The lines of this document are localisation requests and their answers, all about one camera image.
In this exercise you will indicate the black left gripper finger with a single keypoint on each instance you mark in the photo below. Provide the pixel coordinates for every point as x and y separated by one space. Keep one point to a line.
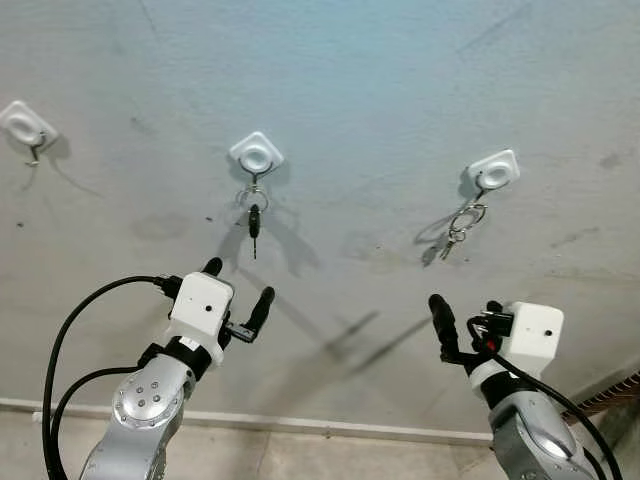
263 305
213 266

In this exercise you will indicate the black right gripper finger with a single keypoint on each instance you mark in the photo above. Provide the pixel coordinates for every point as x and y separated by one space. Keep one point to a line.
443 320
494 308

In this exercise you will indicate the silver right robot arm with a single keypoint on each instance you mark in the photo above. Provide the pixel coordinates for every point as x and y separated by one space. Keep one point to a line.
535 435

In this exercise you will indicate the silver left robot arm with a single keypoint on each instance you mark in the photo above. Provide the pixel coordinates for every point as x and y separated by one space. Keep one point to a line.
150 400

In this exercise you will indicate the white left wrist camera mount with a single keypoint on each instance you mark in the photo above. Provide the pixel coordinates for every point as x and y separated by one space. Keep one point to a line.
200 305

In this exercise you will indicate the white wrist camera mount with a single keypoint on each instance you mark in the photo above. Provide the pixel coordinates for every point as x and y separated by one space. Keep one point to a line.
535 335
200 305

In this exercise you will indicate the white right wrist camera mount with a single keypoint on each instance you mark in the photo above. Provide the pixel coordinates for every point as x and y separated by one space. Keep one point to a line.
535 335

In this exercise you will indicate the white square wall hook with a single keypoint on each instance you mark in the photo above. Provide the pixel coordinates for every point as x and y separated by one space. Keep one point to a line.
497 170
256 153
22 122

